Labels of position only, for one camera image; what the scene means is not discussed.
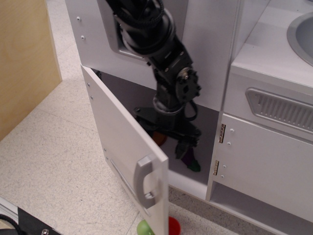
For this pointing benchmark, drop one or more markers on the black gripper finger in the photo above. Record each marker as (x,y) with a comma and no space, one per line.
(181,149)

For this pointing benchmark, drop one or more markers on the lower brass hinge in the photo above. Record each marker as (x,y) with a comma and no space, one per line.
(216,166)

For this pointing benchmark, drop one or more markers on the silver fridge door handle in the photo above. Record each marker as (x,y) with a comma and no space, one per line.
(143,168)

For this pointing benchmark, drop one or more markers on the white toy fridge cabinet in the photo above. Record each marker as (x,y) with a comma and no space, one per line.
(213,33)

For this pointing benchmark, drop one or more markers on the black bracket with screw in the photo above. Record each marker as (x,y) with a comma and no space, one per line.
(33,226)

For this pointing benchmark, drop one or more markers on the grey toy sink basin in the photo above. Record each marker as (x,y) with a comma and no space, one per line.
(300,37)

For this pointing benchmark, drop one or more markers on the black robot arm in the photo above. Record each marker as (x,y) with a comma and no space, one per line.
(148,30)

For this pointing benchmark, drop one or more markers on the aluminium frame rail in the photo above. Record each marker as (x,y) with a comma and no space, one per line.
(9,209)

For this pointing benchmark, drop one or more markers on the brass hinge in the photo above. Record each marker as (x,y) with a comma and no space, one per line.
(216,166)
(222,131)

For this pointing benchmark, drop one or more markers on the white toy kitchen counter unit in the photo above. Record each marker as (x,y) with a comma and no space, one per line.
(267,62)

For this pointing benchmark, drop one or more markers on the silver vent grille panel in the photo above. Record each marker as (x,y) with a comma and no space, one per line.
(280,109)

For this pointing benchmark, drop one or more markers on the upper brass hinge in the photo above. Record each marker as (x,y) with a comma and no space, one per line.
(222,131)

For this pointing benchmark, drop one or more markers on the green toy ball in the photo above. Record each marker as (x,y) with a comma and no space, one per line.
(143,228)

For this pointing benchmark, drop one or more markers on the plywood board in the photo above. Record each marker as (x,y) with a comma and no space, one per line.
(29,70)

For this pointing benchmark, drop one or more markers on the white fridge door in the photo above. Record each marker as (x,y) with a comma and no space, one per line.
(125,142)

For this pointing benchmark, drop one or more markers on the red toy cup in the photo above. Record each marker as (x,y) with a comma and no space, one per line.
(174,226)

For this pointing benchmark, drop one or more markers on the white cabinet door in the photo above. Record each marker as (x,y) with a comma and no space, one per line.
(266,165)

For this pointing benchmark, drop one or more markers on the orange toy item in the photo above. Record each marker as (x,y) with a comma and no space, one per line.
(159,138)

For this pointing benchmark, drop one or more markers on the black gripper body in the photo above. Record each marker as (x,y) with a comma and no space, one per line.
(175,126)

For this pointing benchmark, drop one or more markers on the purple toy eggplant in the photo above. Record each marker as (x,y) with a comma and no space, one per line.
(190,161)

